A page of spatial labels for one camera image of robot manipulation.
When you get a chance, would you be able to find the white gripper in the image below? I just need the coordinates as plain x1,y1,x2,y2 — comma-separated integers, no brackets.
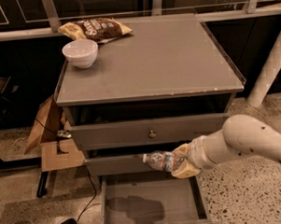
171,135,216,179

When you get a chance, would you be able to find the white ceramic bowl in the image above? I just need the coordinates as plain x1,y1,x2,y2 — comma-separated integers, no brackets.
62,39,99,69

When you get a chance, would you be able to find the grey middle drawer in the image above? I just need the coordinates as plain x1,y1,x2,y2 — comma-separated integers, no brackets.
82,140,216,177

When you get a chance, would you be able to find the grey bottom drawer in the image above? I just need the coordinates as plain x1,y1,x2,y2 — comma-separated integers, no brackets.
101,171,220,224

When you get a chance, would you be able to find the grey drawer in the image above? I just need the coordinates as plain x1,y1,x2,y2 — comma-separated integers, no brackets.
82,140,216,177
63,95,234,152
101,171,220,224

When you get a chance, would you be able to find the brown yellow chip bag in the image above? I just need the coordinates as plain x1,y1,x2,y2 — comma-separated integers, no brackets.
59,18,133,44

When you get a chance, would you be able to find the brass top drawer knob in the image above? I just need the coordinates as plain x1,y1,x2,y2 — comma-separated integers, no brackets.
148,130,157,139

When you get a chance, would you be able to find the brown cardboard box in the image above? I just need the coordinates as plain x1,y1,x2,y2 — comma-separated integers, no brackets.
24,96,85,172

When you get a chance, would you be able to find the black metal leg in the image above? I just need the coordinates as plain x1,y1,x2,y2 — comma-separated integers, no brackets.
36,171,49,198

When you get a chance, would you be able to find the clear plastic water bottle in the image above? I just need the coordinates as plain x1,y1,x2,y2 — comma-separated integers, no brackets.
143,150,185,173

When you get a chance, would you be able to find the grey top drawer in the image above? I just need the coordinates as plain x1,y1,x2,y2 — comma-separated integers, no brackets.
63,95,234,152

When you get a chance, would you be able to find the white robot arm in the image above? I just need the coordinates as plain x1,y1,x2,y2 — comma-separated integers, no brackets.
171,114,281,178

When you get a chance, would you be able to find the grey wooden drawer cabinet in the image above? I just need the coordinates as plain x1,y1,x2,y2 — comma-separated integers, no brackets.
50,11,253,224

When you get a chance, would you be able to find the black power cable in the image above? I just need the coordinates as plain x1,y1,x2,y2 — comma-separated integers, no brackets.
35,115,100,224

